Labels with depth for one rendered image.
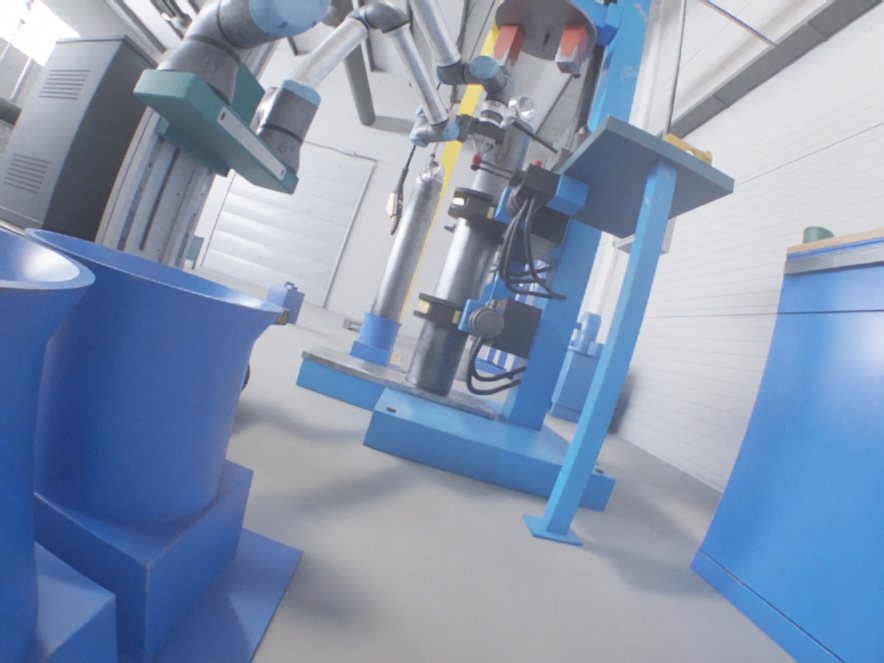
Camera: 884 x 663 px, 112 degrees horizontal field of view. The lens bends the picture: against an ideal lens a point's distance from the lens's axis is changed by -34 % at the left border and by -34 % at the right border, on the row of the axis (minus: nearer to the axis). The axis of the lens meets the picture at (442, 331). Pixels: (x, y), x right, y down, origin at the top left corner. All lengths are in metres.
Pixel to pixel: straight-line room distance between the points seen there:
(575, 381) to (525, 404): 2.12
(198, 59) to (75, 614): 0.91
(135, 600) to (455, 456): 1.12
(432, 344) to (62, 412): 1.69
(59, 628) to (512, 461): 1.29
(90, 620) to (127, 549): 0.09
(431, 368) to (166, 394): 1.62
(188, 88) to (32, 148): 0.55
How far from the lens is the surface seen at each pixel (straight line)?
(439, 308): 1.81
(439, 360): 1.94
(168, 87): 0.97
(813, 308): 1.27
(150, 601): 0.44
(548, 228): 1.81
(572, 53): 2.42
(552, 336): 2.02
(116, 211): 1.15
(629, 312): 1.14
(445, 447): 1.39
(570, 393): 4.11
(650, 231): 1.19
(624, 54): 2.64
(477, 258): 1.97
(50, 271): 0.33
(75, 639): 0.35
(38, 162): 1.29
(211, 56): 1.01
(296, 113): 1.41
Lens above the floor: 0.40
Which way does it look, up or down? level
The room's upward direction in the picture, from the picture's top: 18 degrees clockwise
